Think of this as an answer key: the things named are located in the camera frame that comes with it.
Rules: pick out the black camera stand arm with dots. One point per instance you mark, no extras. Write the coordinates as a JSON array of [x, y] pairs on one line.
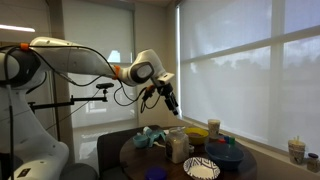
[[66, 102]]

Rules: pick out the black camera on stand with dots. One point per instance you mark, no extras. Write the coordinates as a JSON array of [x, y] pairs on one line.
[[105, 85]]

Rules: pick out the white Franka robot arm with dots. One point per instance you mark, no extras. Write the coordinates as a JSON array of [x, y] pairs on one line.
[[66, 60]]

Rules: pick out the red block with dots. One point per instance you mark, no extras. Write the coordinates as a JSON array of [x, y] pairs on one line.
[[222, 140]]

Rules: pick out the purple blue round lid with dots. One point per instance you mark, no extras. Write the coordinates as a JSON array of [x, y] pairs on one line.
[[156, 173]]

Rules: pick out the green block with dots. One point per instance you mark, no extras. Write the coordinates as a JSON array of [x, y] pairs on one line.
[[232, 141]]

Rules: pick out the small jar with dark lid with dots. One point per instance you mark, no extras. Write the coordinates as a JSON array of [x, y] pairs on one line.
[[313, 162]]

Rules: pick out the patterned paper cup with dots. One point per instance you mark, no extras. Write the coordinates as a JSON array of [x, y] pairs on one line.
[[214, 128]]

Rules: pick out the yellow bowl with colourful beads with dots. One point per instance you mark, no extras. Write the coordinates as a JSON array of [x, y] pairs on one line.
[[196, 136]]

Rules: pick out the small beige spoon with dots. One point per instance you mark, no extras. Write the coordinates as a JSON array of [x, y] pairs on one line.
[[159, 144]]

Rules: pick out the small white teal carton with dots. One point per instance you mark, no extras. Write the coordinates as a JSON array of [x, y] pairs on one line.
[[146, 130]]

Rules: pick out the dark round stool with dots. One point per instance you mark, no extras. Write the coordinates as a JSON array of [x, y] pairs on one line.
[[78, 171]]

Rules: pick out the medium teal measuring cup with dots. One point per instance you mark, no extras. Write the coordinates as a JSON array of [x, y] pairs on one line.
[[156, 136]]

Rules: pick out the clear jar with white powder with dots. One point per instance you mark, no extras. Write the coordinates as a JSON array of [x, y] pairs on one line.
[[177, 146]]

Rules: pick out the blue block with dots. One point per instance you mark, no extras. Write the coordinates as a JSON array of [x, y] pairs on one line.
[[226, 139]]

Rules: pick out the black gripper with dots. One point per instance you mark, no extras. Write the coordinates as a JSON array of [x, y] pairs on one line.
[[168, 93]]

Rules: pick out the blue patterned paper plate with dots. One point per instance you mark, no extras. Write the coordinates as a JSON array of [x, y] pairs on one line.
[[201, 169]]

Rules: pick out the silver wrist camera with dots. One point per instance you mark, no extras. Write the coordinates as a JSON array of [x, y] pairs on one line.
[[165, 78]]

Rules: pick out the dark blue bowl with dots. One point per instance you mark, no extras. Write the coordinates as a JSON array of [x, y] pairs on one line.
[[225, 156]]

